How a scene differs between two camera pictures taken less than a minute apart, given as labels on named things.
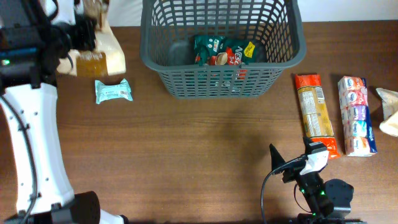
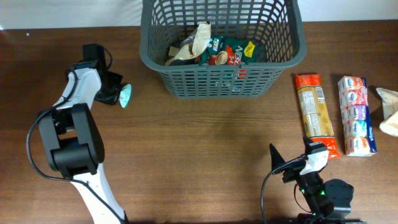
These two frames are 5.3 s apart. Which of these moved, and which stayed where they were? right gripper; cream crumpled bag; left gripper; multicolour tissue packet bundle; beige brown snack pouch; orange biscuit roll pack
Moved: beige brown snack pouch; left gripper
Stayed: multicolour tissue packet bundle; cream crumpled bag; right gripper; orange biscuit roll pack
